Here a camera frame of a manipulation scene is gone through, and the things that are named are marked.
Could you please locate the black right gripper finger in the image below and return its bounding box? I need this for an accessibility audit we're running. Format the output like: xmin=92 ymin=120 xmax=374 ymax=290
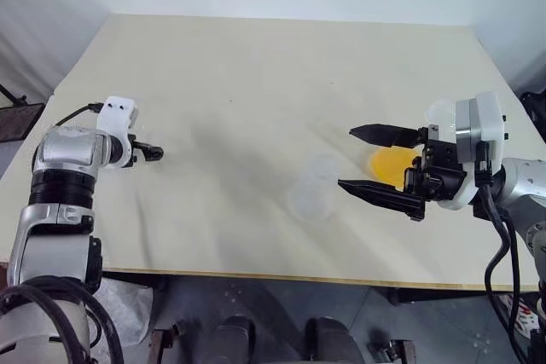
xmin=348 ymin=123 xmax=428 ymax=150
xmin=336 ymin=178 xmax=427 ymax=223

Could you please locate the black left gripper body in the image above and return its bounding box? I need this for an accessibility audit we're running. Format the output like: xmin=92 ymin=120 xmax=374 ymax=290
xmin=127 ymin=133 xmax=148 ymax=167

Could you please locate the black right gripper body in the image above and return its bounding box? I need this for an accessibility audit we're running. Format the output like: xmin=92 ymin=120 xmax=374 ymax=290
xmin=402 ymin=124 xmax=468 ymax=212

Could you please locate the clear plastic cup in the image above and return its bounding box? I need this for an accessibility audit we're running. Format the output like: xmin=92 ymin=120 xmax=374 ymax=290
xmin=362 ymin=144 xmax=422 ymax=189

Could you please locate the clear plastic bottle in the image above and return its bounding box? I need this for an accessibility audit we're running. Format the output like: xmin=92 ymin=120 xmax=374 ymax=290
xmin=287 ymin=152 xmax=339 ymax=222

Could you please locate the black object beside table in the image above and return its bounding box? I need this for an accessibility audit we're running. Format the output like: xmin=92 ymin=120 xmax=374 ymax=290
xmin=520 ymin=90 xmax=546 ymax=136

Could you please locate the black mesh stand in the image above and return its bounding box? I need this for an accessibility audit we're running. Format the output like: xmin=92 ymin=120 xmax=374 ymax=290
xmin=0 ymin=81 xmax=46 ymax=144

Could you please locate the dark rounded shape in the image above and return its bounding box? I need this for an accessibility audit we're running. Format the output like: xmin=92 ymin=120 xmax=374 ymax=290
xmin=304 ymin=315 xmax=364 ymax=364
xmin=215 ymin=315 xmax=258 ymax=364

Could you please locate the rusty metal table foot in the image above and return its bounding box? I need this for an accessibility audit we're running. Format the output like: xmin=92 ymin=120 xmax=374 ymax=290
xmin=382 ymin=337 xmax=417 ymax=364
xmin=150 ymin=324 xmax=183 ymax=364

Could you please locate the white plastic bag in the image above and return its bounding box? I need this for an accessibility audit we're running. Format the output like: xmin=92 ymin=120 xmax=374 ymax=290
xmin=99 ymin=279 xmax=154 ymax=349

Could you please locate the red and white label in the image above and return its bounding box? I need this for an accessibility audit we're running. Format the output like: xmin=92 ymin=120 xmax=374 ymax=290
xmin=504 ymin=293 xmax=539 ymax=340

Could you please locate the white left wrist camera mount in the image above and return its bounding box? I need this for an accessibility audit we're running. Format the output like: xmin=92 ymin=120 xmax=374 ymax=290
xmin=95 ymin=95 xmax=140 ymax=169

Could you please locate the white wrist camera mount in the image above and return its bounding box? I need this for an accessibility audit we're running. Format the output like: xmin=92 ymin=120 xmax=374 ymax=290
xmin=433 ymin=90 xmax=509 ymax=212
xmin=95 ymin=95 xmax=140 ymax=169

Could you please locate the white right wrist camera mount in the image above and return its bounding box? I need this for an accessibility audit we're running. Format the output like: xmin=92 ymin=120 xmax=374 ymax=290
xmin=433 ymin=90 xmax=509 ymax=212

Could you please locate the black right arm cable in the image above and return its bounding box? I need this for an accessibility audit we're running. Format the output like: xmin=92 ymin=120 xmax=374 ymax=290
xmin=473 ymin=142 xmax=529 ymax=364

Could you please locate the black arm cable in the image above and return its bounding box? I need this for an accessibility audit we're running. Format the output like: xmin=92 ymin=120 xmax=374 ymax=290
xmin=473 ymin=142 xmax=529 ymax=364
xmin=54 ymin=101 xmax=103 ymax=129

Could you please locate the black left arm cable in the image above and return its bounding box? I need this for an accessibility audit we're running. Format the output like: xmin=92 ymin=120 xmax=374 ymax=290
xmin=54 ymin=101 xmax=103 ymax=129

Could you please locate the black shoulder cable bundle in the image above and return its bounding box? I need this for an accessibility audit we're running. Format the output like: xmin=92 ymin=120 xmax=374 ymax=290
xmin=0 ymin=274 xmax=125 ymax=364

